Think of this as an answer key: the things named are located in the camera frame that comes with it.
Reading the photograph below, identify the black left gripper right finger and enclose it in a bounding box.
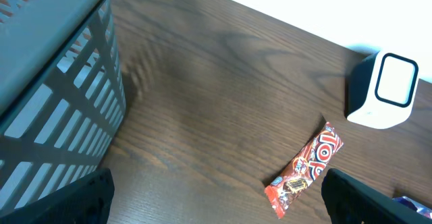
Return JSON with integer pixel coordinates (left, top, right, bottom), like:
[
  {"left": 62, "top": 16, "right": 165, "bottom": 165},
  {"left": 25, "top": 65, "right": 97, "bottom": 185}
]
[{"left": 321, "top": 168, "right": 431, "bottom": 224}]

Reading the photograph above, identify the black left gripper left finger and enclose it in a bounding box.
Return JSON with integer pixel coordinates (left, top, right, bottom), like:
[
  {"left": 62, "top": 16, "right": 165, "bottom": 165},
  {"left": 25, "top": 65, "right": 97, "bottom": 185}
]
[{"left": 1, "top": 168, "right": 115, "bottom": 224}]

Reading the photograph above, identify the red blue noodle packet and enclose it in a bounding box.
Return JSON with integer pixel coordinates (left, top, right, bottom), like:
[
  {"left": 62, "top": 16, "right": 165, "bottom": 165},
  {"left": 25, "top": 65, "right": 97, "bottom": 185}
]
[{"left": 393, "top": 196, "right": 432, "bottom": 219}]

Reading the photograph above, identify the red Top chocolate bar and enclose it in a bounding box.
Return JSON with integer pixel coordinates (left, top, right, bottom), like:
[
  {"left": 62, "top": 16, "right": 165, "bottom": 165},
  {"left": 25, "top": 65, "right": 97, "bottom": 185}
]
[{"left": 265, "top": 122, "right": 344, "bottom": 219}]

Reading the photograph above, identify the grey plastic mesh basket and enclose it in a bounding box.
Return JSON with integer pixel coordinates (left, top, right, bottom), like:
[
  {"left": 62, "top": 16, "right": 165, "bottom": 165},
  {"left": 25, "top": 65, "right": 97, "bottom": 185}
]
[{"left": 1, "top": 0, "right": 126, "bottom": 215}]

